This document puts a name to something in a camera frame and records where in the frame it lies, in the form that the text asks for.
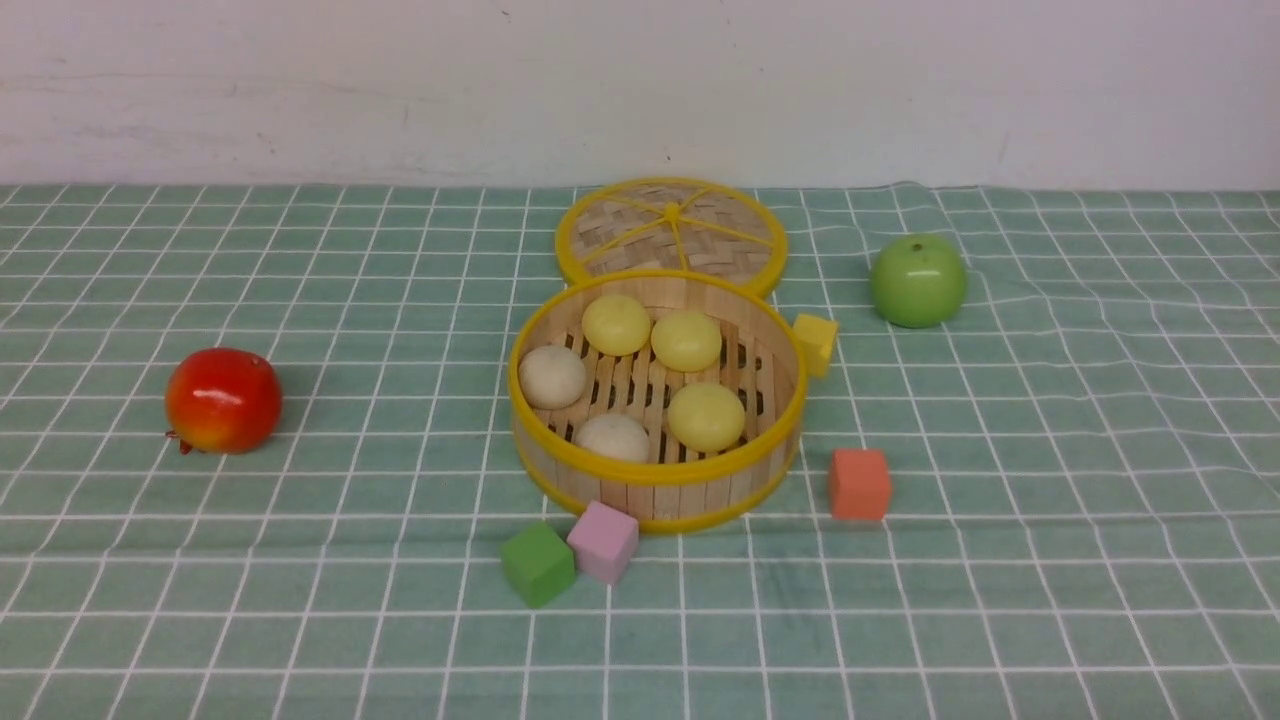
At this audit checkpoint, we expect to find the red pomegranate toy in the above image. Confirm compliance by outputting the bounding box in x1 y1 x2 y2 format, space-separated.
164 347 283 455

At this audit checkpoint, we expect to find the bamboo steamer lid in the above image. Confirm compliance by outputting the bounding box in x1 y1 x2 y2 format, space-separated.
554 177 788 299

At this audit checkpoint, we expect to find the white bun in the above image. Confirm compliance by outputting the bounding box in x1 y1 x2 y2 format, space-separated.
573 413 650 464
517 345 588 411

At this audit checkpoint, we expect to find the yellow bun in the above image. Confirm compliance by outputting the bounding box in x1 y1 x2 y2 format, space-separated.
581 293 652 357
650 310 723 373
666 382 746 454

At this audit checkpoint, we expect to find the orange foam cube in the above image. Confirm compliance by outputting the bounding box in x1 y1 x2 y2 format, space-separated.
827 448 893 521

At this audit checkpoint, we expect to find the yellow foam cube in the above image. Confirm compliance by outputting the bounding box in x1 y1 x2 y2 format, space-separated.
792 313 838 378

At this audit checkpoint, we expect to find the green apple toy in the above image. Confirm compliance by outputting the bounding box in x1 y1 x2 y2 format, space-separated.
869 233 968 329

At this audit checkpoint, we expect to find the green foam cube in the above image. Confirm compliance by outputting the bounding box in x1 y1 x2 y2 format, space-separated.
500 521 577 609

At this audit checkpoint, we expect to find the pink foam cube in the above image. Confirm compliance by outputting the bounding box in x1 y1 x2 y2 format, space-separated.
567 501 640 585

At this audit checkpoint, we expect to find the bamboo steamer tray yellow rim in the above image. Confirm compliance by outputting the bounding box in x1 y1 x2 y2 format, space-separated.
507 269 809 533

